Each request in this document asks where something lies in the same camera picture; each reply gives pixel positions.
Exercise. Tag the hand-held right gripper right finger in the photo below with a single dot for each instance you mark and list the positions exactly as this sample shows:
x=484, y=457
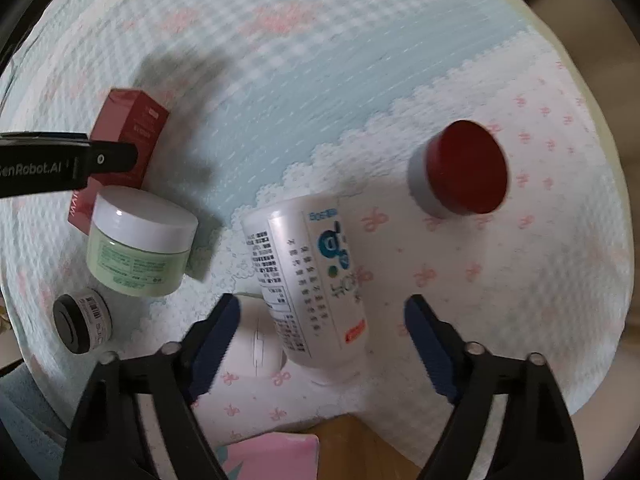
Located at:
x=429, y=341

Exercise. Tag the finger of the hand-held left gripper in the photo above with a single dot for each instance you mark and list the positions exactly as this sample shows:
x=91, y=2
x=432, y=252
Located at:
x=111, y=157

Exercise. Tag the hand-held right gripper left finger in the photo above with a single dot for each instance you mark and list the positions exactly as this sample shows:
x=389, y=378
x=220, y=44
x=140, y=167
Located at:
x=220, y=339

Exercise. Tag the red cardboard box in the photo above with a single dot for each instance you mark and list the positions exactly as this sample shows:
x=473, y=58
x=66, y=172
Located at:
x=136, y=119

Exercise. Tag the white plastic bottle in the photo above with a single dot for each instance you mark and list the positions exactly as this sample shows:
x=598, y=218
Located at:
x=301, y=280

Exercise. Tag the white round container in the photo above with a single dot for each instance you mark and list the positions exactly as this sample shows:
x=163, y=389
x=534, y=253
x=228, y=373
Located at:
x=254, y=346

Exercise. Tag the green cream jar white lid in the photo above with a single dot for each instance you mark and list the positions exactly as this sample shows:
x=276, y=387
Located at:
x=134, y=256

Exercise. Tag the pink box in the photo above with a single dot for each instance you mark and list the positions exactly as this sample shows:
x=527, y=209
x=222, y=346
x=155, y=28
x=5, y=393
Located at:
x=280, y=460

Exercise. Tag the small jar black lid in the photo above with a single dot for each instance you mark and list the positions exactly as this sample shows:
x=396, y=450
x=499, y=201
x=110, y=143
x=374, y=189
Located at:
x=86, y=311

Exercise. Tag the grey jar red lid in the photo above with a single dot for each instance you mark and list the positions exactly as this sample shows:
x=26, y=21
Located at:
x=470, y=166

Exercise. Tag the blue cloth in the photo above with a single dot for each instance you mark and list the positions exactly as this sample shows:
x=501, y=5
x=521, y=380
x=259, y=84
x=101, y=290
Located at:
x=25, y=410

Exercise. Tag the printed blue white blanket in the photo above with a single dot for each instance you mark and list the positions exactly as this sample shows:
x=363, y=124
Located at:
x=350, y=60

